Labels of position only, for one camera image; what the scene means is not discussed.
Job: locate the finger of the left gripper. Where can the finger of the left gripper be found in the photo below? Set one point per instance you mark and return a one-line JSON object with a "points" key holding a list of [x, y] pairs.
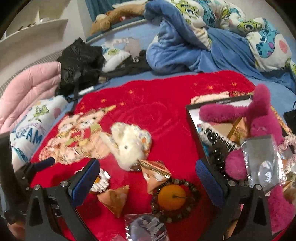
{"points": [[30, 169]]}

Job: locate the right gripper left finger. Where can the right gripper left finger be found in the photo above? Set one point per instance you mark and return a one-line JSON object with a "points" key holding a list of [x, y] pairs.
{"points": [[41, 220]]}

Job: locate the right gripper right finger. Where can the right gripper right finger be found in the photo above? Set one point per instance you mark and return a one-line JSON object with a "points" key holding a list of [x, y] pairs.
{"points": [[254, 220]]}

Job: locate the black card plastic packet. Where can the black card plastic packet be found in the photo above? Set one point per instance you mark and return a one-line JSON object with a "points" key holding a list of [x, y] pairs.
{"points": [[263, 162]]}

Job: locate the white lace scrunchie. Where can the white lace scrunchie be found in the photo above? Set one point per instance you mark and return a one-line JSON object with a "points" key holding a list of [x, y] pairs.
{"points": [[101, 183]]}

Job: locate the magenta plush toy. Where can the magenta plush toy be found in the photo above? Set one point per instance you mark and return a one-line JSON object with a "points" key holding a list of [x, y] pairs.
{"points": [[261, 121]]}

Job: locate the white rabbit plush toy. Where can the white rabbit plush toy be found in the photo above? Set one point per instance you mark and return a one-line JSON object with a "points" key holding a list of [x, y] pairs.
{"points": [[128, 144]]}

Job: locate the white scream pillow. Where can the white scream pillow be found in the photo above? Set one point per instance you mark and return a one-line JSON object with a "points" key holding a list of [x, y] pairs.
{"points": [[30, 132]]}

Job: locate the black hair claw clip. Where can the black hair claw clip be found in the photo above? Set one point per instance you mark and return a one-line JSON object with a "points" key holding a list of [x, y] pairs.
{"points": [[218, 149]]}

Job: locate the orange tangerine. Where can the orange tangerine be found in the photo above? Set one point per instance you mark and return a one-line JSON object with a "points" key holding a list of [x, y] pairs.
{"points": [[171, 197]]}

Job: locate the black cardboard tray box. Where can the black cardboard tray box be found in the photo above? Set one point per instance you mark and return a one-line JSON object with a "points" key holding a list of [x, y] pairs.
{"points": [[236, 131]]}

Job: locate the pink quilt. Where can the pink quilt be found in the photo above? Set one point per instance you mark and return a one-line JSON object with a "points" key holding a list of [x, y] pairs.
{"points": [[30, 86]]}

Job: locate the clear plastic packet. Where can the clear plastic packet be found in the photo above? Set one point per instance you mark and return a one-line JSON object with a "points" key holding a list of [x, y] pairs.
{"points": [[145, 227]]}

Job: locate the white tube pen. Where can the white tube pen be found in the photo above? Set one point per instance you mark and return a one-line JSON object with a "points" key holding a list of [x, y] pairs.
{"points": [[86, 91]]}

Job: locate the gold pyramid gift box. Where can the gold pyramid gift box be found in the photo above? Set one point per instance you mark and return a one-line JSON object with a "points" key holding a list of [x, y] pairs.
{"points": [[155, 173]]}

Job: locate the red teddy bear blanket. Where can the red teddy bear blanket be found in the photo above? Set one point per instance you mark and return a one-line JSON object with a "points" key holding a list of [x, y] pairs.
{"points": [[158, 106]]}

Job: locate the black clothing pile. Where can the black clothing pile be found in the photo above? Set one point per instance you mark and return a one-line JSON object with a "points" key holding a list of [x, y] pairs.
{"points": [[290, 119]]}

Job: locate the black puffer jacket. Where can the black puffer jacket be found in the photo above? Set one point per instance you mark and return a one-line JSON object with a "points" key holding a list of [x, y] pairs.
{"points": [[81, 66]]}

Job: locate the small monster print pillow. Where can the small monster print pillow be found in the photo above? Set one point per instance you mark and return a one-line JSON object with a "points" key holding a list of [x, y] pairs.
{"points": [[113, 57]]}

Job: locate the brown teddy bear plush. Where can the brown teddy bear plush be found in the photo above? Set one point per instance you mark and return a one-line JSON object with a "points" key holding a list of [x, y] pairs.
{"points": [[104, 22]]}

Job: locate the teal curtain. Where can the teal curtain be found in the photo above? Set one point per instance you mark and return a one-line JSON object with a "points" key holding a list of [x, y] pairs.
{"points": [[97, 7]]}

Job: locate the blue monster print blanket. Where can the blue monster print blanket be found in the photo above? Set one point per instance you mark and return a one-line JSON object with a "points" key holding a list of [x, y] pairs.
{"points": [[208, 36]]}

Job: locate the white wall shelf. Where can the white wall shelf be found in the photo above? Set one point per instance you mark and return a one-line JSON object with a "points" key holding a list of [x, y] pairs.
{"points": [[31, 31]]}

